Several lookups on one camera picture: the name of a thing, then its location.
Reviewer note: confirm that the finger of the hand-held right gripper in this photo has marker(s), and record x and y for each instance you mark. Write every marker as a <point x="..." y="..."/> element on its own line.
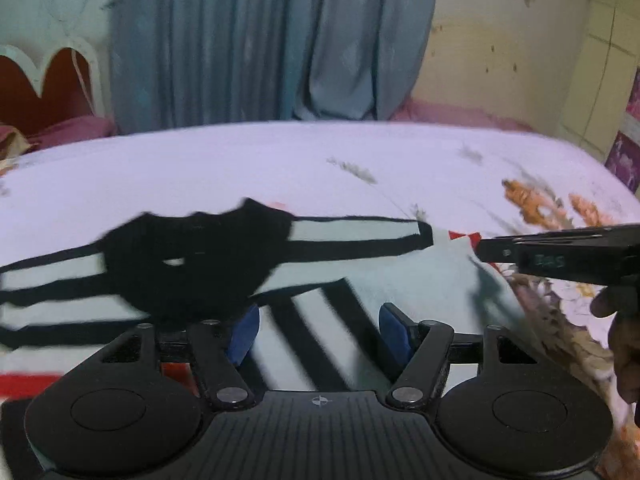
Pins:
<point x="495" y="251"/>

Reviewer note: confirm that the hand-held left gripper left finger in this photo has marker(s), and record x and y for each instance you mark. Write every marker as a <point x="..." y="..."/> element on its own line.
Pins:
<point x="245" y="332"/>

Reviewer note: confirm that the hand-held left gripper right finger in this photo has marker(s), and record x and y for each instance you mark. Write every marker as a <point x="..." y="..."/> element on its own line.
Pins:
<point x="392" y="335"/>

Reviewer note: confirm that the striped small shirt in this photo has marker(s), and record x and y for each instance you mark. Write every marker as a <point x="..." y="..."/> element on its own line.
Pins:
<point x="200" y="260"/>

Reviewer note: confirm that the person's right hand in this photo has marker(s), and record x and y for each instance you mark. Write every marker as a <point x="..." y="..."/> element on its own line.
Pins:
<point x="627" y="350"/>

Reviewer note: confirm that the purple floral cloth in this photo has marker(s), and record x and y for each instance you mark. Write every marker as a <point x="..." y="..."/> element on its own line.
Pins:
<point x="625" y="155"/>

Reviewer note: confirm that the pink bedding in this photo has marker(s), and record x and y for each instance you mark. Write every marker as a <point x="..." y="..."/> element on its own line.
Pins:
<point x="450" y="115"/>

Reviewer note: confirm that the floral bedsheet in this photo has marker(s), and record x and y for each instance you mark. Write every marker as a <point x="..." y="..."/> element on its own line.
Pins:
<point x="250" y="160"/>

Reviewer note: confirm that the cream wardrobe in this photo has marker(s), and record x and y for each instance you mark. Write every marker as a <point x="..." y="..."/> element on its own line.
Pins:
<point x="600" y="85"/>

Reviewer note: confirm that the maroon pillow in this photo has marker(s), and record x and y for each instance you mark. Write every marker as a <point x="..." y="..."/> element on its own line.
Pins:
<point x="75" y="130"/>

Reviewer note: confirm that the blue-grey curtain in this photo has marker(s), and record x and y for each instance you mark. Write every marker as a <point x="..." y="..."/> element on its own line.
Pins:
<point x="250" y="40"/>

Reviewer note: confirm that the floral pillow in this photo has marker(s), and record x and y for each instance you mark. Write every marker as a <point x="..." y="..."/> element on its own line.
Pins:
<point x="12" y="147"/>

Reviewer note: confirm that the white and red headboard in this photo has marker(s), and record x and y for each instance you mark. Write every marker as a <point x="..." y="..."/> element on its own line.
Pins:
<point x="60" y="85"/>

